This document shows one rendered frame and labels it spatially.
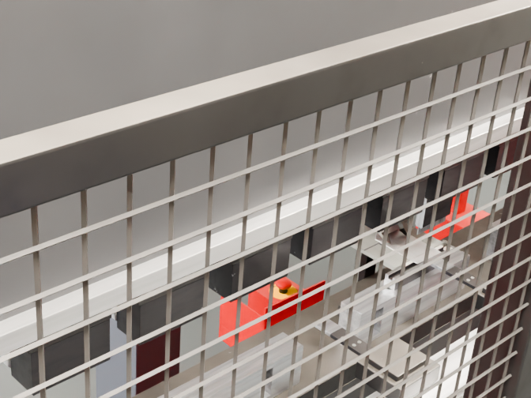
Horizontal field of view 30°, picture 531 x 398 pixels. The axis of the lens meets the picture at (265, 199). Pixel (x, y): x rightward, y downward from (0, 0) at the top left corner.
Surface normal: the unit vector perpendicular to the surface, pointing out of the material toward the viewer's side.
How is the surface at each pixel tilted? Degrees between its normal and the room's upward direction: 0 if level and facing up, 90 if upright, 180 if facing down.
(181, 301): 90
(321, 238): 90
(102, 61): 90
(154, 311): 90
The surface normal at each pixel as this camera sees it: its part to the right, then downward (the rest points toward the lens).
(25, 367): -0.72, 0.29
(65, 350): 0.69, 0.39
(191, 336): 0.07, -0.87
